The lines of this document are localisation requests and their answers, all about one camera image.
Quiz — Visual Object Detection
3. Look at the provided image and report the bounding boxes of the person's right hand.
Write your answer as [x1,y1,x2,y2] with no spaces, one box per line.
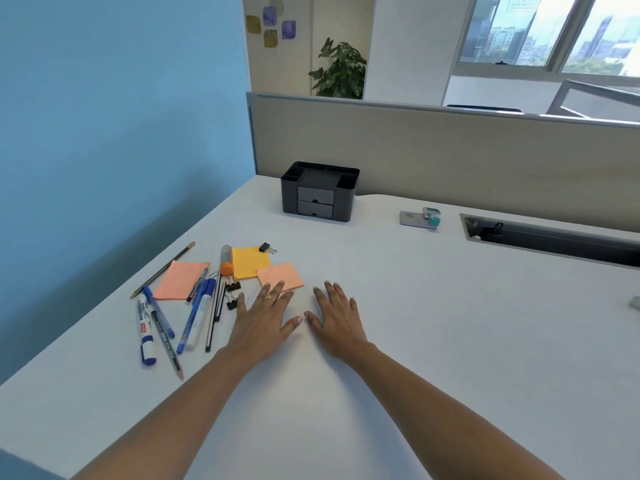
[304,281,375,361]

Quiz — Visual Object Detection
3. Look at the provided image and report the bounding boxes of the orange sticky note pad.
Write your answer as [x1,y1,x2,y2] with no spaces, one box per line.
[230,247,274,282]

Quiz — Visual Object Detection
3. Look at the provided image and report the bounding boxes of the small pink sticky note pad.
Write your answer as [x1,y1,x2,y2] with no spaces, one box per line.
[255,262,305,294]

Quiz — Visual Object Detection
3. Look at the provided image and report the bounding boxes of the dark striped pencil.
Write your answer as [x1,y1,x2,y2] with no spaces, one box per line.
[129,242,197,300]

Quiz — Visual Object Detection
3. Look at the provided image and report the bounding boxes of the grey pencil with pink tip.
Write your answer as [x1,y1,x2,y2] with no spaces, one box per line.
[150,307,185,381]

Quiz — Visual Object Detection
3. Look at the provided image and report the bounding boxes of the window with grey frame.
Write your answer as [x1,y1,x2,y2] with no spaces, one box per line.
[456,0,640,79]

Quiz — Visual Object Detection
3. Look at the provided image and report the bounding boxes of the person's left forearm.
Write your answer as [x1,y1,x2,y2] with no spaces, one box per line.
[70,345,253,480]

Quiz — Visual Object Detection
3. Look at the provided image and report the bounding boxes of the large pink sticky note pad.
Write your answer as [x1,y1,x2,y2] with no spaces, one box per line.
[152,261,210,302]

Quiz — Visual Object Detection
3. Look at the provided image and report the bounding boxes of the person's right forearm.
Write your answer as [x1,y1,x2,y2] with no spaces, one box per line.
[344,342,568,480]

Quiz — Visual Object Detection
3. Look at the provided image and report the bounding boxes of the blue and yellow wall decals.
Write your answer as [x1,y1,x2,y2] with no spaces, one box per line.
[244,0,299,49]

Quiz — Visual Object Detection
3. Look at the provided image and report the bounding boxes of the black pen with red band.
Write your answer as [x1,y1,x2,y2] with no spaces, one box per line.
[186,267,209,303]

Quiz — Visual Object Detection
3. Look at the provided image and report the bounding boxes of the grey framed panel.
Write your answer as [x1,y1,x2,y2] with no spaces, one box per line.
[544,79,640,123]

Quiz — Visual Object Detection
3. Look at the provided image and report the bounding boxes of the black desk organizer with drawers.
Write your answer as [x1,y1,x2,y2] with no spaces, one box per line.
[280,161,361,224]

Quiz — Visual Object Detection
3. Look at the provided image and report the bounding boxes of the black slim pen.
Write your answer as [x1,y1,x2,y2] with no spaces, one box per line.
[204,274,224,353]

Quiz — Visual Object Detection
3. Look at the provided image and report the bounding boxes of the grey and teal stapler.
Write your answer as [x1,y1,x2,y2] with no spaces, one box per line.
[399,207,442,231]

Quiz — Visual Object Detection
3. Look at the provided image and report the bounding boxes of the beige desk partition panel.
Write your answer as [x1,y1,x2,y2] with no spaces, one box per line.
[245,92,640,234]

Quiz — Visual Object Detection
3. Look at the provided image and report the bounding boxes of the white correction pen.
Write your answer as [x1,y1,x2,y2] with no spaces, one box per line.
[187,278,217,350]

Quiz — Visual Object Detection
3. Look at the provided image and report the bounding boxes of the blue ballpoint pen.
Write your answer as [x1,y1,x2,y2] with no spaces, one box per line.
[175,280,211,355]

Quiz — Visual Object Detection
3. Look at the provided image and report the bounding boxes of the blue capped pen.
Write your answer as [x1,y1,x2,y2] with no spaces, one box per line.
[142,287,176,340]

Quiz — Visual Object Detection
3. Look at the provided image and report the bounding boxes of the person's left hand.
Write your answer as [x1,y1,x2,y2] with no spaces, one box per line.
[227,280,304,361]

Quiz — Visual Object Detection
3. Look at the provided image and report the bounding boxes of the white and blue marker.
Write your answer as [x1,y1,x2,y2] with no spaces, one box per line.
[135,295,158,367]

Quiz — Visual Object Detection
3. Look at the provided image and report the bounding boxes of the green potted plant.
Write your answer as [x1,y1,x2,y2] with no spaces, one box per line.
[308,37,369,101]

